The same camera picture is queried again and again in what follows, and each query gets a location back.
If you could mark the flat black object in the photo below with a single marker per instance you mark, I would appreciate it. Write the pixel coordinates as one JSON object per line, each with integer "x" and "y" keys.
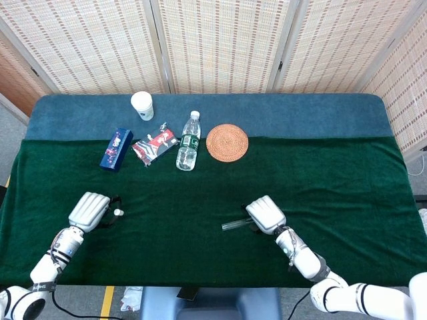
{"x": 187, "y": 293}

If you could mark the white crumpled cloth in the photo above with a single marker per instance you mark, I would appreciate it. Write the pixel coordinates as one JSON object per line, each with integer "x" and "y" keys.
{"x": 131, "y": 298}

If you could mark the red black white packet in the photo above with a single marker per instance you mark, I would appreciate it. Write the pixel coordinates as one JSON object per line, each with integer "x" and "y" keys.
{"x": 155, "y": 143}

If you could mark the blue printed carton box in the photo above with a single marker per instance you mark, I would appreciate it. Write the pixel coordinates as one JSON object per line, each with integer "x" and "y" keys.
{"x": 116, "y": 150}

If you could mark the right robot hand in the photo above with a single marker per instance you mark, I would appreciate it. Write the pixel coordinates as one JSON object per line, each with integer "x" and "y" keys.
{"x": 267, "y": 213}

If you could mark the small white cap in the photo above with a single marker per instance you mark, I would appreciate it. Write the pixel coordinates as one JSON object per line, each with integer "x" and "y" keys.
{"x": 117, "y": 212}

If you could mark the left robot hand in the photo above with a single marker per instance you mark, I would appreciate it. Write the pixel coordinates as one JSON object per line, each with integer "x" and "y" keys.
{"x": 88, "y": 211}

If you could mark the woven bamboo screen panel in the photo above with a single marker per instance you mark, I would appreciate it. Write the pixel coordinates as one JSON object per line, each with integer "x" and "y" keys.
{"x": 333, "y": 46}
{"x": 407, "y": 100}
{"x": 93, "y": 46}
{"x": 223, "y": 46}

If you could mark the brown woven screen panel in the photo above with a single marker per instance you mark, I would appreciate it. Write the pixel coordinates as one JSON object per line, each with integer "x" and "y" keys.
{"x": 16, "y": 83}

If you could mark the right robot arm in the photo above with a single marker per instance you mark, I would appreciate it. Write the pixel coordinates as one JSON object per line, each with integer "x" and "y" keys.
{"x": 307, "y": 260}

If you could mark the blue table cover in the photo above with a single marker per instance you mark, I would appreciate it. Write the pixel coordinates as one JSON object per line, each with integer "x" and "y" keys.
{"x": 300, "y": 113}

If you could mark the dark green velvet cloth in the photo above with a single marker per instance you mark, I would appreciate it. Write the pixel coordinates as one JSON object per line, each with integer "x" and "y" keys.
{"x": 200, "y": 186}

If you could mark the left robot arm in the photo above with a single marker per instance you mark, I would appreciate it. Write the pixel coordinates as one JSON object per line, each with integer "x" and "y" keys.
{"x": 43, "y": 266}

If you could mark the clear glass tube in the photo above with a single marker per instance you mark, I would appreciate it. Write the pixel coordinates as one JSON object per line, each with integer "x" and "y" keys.
{"x": 233, "y": 224}

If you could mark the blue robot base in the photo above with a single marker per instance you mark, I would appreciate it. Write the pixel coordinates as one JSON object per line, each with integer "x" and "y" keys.
{"x": 213, "y": 303}

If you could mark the clear plastic water bottle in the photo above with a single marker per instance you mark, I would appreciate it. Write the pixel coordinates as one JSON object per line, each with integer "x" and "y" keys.
{"x": 187, "y": 150}

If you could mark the orange woven round coaster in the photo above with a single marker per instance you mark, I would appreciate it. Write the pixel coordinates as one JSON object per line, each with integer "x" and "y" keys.
{"x": 227, "y": 143}

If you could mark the white paper cup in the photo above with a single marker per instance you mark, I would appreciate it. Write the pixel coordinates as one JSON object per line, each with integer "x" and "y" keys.
{"x": 142, "y": 105}

